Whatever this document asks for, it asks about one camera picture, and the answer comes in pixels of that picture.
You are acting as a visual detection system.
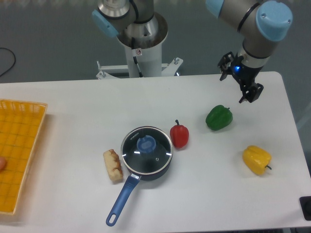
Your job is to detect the glass lid with blue knob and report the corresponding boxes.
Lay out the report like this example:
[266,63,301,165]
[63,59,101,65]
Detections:
[121,126,173,180]

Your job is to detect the yellow bell pepper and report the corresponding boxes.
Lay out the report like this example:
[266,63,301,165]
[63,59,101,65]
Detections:
[242,145,272,176]

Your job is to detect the black cable on floor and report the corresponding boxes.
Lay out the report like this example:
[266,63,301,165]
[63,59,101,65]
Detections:
[0,47,17,77]

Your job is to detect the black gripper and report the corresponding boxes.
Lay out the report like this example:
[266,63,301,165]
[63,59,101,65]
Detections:
[218,52,264,103]

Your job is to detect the yellow plastic basket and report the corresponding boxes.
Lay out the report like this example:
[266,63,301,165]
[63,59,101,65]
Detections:
[0,99,48,215]

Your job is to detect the black device at table edge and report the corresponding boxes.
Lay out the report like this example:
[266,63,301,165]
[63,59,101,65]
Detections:
[299,196,311,221]

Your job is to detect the toasted bread piece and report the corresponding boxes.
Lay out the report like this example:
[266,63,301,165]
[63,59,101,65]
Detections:
[103,149,123,182]

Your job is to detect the red bell pepper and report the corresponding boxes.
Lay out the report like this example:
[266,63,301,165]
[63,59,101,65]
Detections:
[170,119,190,149]

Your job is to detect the green bell pepper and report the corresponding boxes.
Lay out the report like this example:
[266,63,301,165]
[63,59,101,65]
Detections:
[206,105,233,131]

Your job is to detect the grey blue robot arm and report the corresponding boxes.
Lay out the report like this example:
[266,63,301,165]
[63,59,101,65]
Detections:
[92,0,293,102]

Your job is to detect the dark pot with blue handle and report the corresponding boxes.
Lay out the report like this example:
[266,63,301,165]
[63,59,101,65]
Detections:
[105,125,174,227]

